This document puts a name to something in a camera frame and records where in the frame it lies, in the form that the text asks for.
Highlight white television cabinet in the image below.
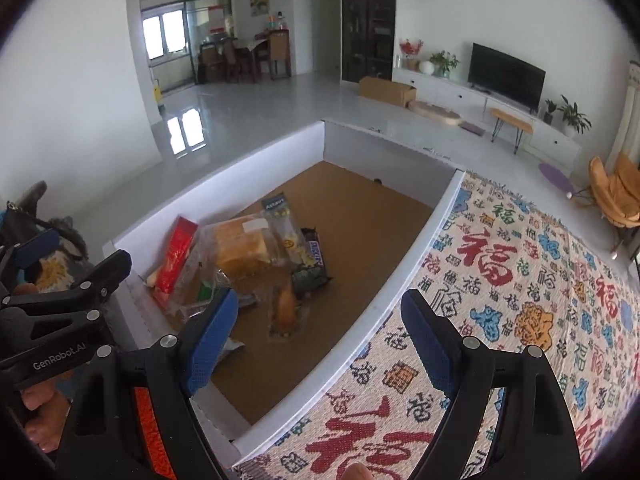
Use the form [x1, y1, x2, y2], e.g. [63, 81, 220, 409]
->
[392, 66, 584, 162]

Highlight red clothing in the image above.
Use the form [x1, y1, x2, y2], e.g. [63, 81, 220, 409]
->
[131, 385, 179, 480]

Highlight yellow snacks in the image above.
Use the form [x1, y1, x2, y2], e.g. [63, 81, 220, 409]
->
[260, 192, 314, 267]

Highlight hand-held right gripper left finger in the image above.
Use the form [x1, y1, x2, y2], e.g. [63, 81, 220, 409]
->
[55, 287, 240, 480]

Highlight dark bag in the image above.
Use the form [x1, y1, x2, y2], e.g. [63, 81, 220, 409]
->
[0, 180, 89, 293]

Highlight red snack packet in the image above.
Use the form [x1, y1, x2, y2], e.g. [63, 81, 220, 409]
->
[149, 216, 202, 307]

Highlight chocolate bar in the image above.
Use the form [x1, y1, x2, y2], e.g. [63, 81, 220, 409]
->
[301, 227, 334, 282]

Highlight bread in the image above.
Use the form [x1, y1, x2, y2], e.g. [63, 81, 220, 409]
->
[200, 214, 282, 282]

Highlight red flower bouquet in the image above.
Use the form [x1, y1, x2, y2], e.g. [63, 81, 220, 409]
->
[399, 38, 425, 71]

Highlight leafy potted plant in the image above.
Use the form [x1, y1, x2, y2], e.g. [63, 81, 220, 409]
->
[430, 51, 460, 79]

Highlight orange lounge chair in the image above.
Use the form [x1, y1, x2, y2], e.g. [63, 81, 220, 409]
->
[572, 152, 640, 261]

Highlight wooden stool with metal legs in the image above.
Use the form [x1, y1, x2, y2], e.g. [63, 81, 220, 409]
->
[489, 108, 534, 154]

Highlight black flat television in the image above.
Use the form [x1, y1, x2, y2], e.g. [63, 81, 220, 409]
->
[469, 42, 547, 112]

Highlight glass sliding door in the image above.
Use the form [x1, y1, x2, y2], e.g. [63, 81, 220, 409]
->
[140, 0, 236, 94]

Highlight round beige floor mat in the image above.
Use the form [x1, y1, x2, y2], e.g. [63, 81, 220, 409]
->
[407, 100, 462, 127]

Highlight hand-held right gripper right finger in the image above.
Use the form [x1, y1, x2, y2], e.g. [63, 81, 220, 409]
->
[401, 289, 583, 480]

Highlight printed woven blanket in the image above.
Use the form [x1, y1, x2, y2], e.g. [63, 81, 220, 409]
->
[232, 170, 640, 480]

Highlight person's left hand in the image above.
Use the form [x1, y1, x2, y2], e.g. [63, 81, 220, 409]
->
[20, 386, 72, 454]

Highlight large green potted plant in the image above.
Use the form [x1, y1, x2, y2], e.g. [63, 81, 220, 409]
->
[557, 95, 592, 136]

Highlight wooden dining chair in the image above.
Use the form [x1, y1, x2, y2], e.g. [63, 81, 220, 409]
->
[222, 37, 251, 84]
[200, 41, 226, 84]

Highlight small bun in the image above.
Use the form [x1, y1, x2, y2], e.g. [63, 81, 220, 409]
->
[269, 280, 307, 342]

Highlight covered standing air conditioner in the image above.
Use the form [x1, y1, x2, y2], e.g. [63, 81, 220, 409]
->
[606, 60, 640, 172]

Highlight wooden dining table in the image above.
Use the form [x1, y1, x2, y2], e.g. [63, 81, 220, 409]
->
[235, 28, 291, 82]

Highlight brown cardboard box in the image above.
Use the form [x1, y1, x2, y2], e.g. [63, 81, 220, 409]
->
[358, 76, 417, 109]

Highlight tall black cabinet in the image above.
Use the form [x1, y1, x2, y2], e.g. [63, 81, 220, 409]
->
[341, 0, 396, 84]

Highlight dark snack packet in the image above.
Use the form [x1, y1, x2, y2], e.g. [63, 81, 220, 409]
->
[291, 264, 334, 297]

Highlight large white cardboard box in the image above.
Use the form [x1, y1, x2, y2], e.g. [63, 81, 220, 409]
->
[102, 119, 467, 467]

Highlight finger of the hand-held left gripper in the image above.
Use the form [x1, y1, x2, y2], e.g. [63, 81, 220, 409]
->
[0, 249, 134, 312]
[0, 227, 62, 294]

